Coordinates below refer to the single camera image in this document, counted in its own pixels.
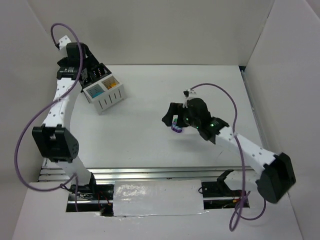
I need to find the purple lotus lego brick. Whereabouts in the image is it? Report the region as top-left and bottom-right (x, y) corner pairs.
(171, 121), (183, 133)

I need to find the yellow rounded lego brick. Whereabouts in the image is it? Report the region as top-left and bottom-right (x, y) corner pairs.
(107, 82), (117, 90)

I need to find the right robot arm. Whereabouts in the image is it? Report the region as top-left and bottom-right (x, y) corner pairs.
(162, 97), (296, 204)

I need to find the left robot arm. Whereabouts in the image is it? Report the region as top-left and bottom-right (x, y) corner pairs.
(32, 42), (98, 195)

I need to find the black slotted container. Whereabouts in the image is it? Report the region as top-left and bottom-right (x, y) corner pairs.
(79, 63), (112, 92)

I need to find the white slotted container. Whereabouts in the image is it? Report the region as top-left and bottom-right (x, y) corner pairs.
(83, 74), (127, 115)

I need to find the white foam board front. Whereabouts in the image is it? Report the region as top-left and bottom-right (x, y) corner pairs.
(113, 179), (205, 217)

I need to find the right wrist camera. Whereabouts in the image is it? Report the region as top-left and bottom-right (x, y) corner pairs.
(183, 89), (197, 101)

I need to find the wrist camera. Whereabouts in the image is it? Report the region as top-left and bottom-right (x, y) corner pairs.
(183, 89), (197, 101)
(55, 35), (72, 51)

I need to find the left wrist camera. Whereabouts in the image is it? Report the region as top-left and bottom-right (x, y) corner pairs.
(55, 35), (72, 51)

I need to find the aluminium rail right side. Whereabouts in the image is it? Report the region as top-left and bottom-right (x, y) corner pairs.
(239, 65), (265, 143)

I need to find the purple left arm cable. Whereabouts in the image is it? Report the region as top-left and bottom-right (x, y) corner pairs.
(14, 23), (86, 212)

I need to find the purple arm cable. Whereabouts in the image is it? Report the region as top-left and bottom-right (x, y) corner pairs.
(189, 83), (267, 232)
(14, 23), (86, 212)

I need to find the aluminium rail left side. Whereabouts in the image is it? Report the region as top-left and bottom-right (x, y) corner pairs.
(41, 158), (50, 168)

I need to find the aluminium table rail front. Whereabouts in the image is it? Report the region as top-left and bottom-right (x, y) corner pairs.
(38, 166), (253, 182)

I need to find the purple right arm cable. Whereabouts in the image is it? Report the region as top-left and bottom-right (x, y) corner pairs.
(189, 83), (267, 232)

